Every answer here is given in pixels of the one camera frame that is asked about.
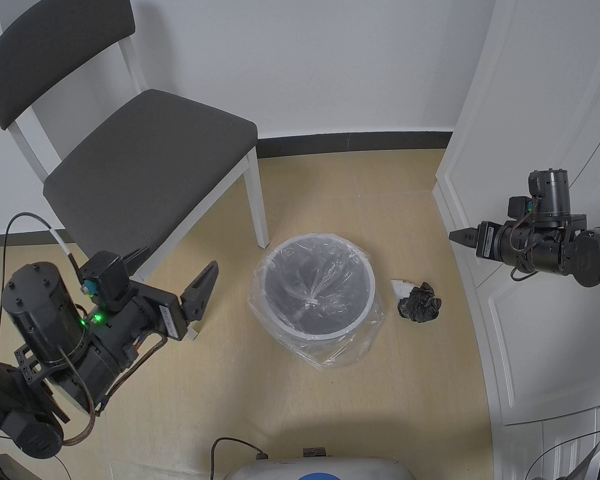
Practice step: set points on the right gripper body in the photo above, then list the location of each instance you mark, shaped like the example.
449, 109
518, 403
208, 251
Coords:
515, 245

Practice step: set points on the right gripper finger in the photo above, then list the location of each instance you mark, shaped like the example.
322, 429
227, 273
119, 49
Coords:
467, 237

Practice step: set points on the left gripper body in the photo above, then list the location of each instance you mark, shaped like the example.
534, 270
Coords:
150, 313

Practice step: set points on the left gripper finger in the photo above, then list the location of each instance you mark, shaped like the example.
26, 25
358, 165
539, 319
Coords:
136, 263
200, 293

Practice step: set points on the clear plastic bag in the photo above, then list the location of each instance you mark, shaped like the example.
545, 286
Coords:
315, 288

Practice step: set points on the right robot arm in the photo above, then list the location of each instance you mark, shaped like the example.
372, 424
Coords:
590, 255

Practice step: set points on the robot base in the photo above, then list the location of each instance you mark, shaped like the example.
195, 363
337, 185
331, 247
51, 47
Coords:
315, 468

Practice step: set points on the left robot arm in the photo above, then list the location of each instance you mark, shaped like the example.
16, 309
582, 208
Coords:
40, 308

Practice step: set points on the crumpled black plastic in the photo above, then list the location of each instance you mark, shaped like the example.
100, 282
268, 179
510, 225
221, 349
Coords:
420, 305

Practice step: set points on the white trash bin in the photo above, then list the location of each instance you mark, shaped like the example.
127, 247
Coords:
320, 335

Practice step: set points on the white chair with grey cushions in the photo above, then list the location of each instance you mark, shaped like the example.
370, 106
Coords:
145, 153

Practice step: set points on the white wardrobe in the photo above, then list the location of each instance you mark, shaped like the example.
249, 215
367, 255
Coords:
530, 93

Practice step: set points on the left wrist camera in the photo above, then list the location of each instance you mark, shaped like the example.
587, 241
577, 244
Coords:
107, 275

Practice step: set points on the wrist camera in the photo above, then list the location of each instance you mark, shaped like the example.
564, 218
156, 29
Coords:
519, 208
107, 275

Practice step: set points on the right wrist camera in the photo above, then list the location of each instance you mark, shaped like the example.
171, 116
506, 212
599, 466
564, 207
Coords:
519, 208

